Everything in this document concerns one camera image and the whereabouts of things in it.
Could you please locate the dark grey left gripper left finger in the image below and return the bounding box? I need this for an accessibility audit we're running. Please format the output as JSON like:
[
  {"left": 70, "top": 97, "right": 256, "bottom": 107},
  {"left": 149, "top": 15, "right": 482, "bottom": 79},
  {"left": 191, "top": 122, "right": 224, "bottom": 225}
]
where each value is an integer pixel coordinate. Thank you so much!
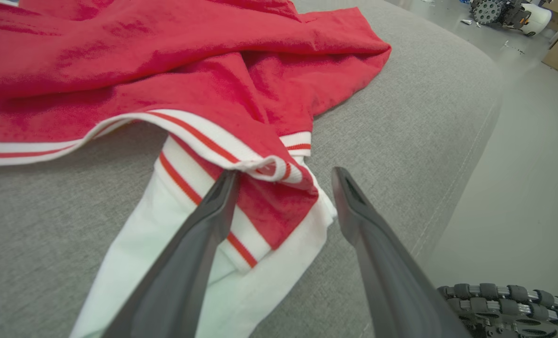
[{"left": 101, "top": 170, "right": 240, "bottom": 338}]

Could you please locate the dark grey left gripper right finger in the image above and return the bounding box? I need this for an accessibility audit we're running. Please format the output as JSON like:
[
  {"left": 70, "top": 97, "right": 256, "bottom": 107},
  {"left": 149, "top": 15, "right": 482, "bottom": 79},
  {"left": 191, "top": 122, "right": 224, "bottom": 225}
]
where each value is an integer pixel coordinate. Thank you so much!
[{"left": 331, "top": 167, "right": 472, "bottom": 338}]

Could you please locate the red jersey with white trim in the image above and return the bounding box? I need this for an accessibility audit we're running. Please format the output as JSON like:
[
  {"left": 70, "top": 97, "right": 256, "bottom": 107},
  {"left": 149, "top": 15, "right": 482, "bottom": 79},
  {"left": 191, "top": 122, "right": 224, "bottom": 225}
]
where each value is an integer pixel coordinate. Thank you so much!
[{"left": 0, "top": 0, "right": 392, "bottom": 338}]

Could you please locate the grey fabric sofa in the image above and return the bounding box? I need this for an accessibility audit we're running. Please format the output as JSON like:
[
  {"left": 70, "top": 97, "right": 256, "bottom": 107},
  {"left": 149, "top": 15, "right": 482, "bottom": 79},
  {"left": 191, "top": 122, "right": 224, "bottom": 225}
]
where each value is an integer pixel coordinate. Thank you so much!
[{"left": 0, "top": 0, "right": 504, "bottom": 338}]

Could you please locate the small wheeled robot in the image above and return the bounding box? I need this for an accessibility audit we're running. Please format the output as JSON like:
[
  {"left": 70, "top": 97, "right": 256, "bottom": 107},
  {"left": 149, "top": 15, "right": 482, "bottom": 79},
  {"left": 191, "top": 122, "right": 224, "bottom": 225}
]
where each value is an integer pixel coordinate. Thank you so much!
[{"left": 469, "top": 0, "right": 553, "bottom": 37}]

